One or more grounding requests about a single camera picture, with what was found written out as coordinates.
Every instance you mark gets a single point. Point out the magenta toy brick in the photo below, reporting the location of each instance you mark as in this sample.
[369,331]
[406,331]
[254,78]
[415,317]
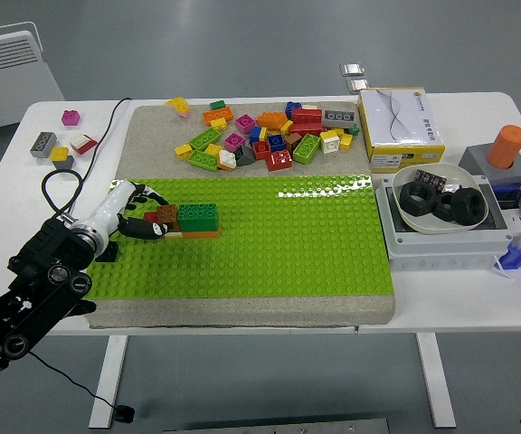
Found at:
[245,123]
[234,141]
[70,118]

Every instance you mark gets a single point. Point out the dark grey sloped brick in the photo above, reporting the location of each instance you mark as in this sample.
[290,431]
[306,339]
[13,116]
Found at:
[244,156]

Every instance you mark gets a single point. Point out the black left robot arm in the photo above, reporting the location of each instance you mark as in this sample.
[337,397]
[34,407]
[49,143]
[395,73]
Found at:
[48,257]

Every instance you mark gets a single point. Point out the small pink brick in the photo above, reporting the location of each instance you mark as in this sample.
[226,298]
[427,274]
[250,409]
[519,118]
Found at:
[183,113]

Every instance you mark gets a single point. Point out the large orange brick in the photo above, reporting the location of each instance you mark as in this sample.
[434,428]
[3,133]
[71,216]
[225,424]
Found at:
[271,119]

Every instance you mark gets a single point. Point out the yellow toy brick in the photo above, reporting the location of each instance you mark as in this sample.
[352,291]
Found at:
[59,153]
[328,134]
[263,133]
[183,150]
[345,141]
[219,124]
[213,149]
[286,127]
[338,132]

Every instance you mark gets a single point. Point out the grey white junction box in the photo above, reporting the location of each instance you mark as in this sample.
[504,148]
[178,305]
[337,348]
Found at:
[441,248]

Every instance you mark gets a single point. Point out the thin white brick plate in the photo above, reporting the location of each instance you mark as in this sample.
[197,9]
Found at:
[175,235]

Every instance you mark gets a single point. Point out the long orange brick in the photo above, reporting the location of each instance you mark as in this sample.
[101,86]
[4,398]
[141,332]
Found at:
[217,116]

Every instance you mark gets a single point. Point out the orange toy brick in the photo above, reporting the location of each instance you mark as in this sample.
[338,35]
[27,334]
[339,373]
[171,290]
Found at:
[224,166]

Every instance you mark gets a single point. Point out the white panel heater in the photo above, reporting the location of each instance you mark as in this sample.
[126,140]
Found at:
[7,81]

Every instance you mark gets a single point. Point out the white zip tie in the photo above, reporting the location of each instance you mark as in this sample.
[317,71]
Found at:
[504,270]

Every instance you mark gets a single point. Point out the small black hex nut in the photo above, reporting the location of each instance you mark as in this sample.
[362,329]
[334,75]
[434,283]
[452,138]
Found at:
[443,210]

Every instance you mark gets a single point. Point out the large dark green brick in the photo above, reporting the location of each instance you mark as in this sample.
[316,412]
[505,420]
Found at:
[197,217]

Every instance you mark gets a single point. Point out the large red brick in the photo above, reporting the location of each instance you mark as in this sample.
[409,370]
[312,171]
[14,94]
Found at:
[305,129]
[306,116]

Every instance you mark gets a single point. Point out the blue toy brick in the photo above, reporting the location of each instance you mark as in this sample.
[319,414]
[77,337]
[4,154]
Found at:
[254,134]
[276,142]
[292,108]

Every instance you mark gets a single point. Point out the thin orange brick plate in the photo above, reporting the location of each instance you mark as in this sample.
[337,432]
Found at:
[201,234]

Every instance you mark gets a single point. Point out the orange cylinder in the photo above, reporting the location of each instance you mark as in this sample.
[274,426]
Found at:
[507,147]

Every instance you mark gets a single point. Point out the red brick with white print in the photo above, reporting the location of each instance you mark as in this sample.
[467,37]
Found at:
[279,160]

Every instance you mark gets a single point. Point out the grey-brown mat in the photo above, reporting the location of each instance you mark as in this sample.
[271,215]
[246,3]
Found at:
[152,149]

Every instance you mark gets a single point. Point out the white table leg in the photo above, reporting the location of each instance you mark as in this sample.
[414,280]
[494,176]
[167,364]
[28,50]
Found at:
[109,384]
[437,384]

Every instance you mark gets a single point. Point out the silver floor socket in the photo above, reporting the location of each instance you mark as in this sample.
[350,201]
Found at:
[351,68]
[357,84]

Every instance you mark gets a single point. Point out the long lime green brick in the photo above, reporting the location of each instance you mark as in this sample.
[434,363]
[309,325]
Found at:
[305,149]
[203,159]
[205,138]

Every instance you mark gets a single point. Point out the white toy brick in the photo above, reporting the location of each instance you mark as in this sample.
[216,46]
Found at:
[228,157]
[79,140]
[330,145]

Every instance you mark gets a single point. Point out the red toy brick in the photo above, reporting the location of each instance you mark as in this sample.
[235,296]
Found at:
[88,145]
[261,149]
[151,217]

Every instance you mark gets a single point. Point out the grey block with hole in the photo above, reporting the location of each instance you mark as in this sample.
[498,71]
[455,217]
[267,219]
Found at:
[473,160]

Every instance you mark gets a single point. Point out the large black hex nut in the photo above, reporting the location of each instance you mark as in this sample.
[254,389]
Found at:
[468,208]
[416,201]

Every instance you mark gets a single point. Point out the green studded baseplate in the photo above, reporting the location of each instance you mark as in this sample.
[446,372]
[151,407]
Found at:
[265,248]

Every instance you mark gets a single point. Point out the yellow sloped brick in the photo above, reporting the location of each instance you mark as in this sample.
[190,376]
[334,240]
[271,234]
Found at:
[177,103]

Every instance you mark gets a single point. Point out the small white brick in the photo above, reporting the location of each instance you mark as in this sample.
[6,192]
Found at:
[309,107]

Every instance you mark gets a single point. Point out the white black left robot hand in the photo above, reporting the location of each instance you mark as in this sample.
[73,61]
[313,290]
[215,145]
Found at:
[107,212]

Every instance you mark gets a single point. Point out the purple circuit board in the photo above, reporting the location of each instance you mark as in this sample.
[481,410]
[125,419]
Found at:
[430,177]

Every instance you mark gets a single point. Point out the brown toy brick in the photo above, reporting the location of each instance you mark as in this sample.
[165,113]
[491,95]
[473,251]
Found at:
[292,141]
[167,213]
[173,226]

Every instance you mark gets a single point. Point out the small green brick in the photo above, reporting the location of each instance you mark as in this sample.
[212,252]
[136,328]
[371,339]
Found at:
[353,131]
[217,105]

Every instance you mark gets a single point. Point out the white yellow cardboard box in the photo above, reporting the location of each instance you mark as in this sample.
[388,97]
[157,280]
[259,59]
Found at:
[400,122]

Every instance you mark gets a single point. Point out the grey three-hole brick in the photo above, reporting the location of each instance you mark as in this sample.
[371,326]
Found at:
[43,144]
[338,118]

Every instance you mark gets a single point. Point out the white bowl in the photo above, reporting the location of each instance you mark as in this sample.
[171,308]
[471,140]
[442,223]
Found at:
[441,226]

